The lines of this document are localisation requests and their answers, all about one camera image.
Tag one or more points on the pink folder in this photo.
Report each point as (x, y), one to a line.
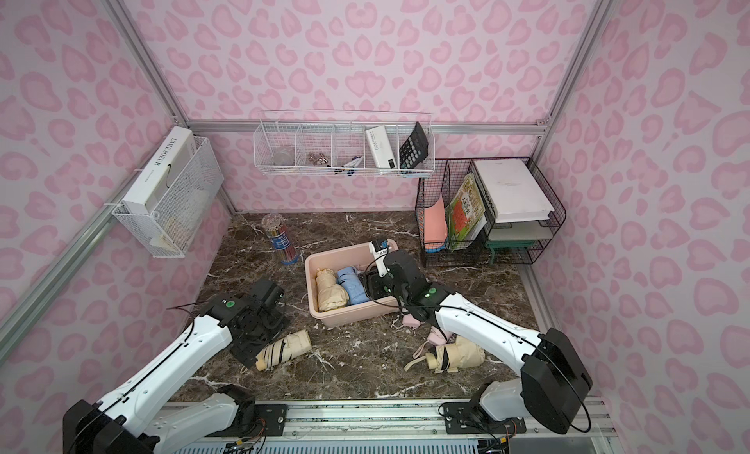
(435, 228)

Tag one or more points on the black calculator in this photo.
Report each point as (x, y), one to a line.
(415, 149)

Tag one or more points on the green red book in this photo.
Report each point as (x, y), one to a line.
(466, 215)

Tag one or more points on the pale pink umbrella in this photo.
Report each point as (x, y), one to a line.
(409, 321)

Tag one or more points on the white small box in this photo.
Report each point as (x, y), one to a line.
(380, 148)

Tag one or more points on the colored pencil tube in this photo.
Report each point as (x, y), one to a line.
(277, 232)

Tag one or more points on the white long box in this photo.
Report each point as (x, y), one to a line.
(161, 172)

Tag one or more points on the cream umbrella right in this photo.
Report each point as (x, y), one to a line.
(449, 357)

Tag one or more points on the black wire desk organizer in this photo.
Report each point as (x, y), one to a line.
(519, 243)

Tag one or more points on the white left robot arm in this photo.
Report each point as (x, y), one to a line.
(128, 420)

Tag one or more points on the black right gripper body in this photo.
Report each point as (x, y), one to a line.
(375, 284)

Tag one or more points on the white wire wall basket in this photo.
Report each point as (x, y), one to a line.
(332, 142)

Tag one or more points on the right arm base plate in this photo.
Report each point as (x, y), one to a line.
(469, 418)

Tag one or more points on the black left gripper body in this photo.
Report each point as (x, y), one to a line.
(258, 342)

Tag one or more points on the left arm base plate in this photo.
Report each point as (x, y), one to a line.
(256, 421)

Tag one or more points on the beige umbrella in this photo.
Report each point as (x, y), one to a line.
(331, 294)

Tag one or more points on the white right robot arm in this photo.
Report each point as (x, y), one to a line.
(552, 382)

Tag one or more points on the white paper stack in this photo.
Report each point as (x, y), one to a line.
(514, 194)

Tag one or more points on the pink plastic storage box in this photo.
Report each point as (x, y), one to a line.
(357, 256)

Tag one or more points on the white mesh side basket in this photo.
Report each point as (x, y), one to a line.
(170, 229)

